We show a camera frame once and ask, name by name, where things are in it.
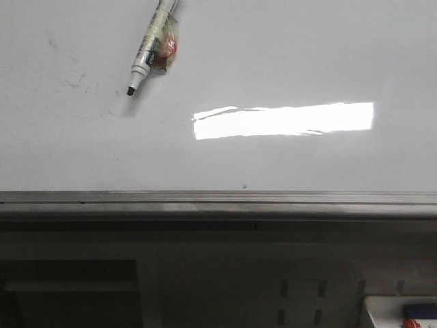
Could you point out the white black-tipped whiteboard marker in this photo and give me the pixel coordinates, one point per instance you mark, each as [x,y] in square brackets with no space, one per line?
[158,46]

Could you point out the white perforated stand panel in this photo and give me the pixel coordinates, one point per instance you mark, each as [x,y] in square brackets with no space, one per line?
[276,284]

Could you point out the white plastic marker tray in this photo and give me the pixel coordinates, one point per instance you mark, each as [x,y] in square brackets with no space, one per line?
[386,311]

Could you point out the red-capped marker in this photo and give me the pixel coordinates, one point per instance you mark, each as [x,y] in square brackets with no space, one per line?
[411,323]

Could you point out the blue-capped marker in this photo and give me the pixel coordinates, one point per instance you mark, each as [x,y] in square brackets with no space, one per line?
[426,311]

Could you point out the white whiteboard with metal frame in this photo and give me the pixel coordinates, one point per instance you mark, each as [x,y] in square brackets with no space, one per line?
[282,107]

